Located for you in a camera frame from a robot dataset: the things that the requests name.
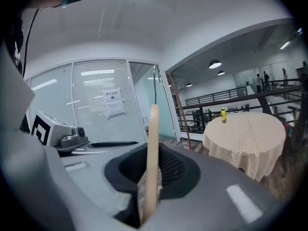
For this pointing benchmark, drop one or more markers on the small yellow toy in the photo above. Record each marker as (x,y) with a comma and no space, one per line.
(223,115)

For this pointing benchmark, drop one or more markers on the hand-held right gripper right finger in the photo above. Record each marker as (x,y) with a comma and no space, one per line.
(204,189)

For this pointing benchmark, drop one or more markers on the glass door with metal frame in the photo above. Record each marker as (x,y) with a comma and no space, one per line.
(144,93)

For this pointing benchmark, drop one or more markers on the black pendant lamp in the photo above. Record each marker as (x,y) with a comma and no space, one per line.
(214,64)
(221,73)
(189,84)

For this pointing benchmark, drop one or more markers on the white paper sign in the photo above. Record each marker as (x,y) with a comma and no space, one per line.
(113,102)

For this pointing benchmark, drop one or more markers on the black metal railing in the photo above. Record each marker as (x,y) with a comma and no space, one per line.
(264,102)

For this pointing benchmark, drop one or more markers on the round table with checked cloth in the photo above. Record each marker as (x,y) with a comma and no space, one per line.
(245,138)

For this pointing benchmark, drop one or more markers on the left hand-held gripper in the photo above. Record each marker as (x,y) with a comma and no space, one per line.
(55,133)

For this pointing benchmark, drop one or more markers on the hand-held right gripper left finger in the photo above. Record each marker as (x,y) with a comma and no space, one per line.
(96,182)

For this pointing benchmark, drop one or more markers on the person's black top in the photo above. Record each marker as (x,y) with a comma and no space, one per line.
(14,37)

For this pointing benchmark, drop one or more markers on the beige wooden hanger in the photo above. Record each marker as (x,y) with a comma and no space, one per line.
(152,153)

